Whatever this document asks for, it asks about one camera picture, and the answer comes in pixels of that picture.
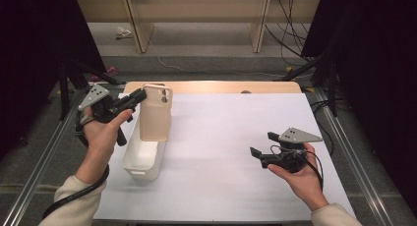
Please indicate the white plastic storage bin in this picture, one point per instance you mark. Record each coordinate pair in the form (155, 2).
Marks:
(144, 154)

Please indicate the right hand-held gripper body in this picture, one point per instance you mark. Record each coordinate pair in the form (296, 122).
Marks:
(291, 160)

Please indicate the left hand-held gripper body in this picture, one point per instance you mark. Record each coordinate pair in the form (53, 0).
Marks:
(102, 109)

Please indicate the person's right hand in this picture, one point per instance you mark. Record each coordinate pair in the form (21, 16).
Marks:
(305, 185)

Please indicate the white table sheet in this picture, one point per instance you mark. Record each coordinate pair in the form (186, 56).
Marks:
(213, 121)

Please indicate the yellow tape piece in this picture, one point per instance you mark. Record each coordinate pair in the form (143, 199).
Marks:
(308, 89)
(288, 68)

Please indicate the person's left hand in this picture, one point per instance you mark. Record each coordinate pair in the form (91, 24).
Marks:
(98, 144)

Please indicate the aluminium floor rail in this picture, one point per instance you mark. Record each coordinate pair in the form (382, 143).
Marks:
(32, 183)
(357, 173)

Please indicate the light wooden shelf unit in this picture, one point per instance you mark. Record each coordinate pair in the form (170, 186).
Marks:
(196, 10)

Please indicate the black curtain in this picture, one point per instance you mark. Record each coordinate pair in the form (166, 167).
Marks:
(29, 55)
(377, 72)

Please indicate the beige phone case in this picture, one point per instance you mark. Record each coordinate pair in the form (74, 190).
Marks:
(155, 121)

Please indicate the pink object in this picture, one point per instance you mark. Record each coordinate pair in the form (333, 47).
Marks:
(111, 70)

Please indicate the black metal stand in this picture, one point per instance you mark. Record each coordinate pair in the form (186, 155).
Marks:
(332, 88)
(64, 95)

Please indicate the crumpled white paper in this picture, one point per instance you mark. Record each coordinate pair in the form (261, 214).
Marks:
(123, 32)

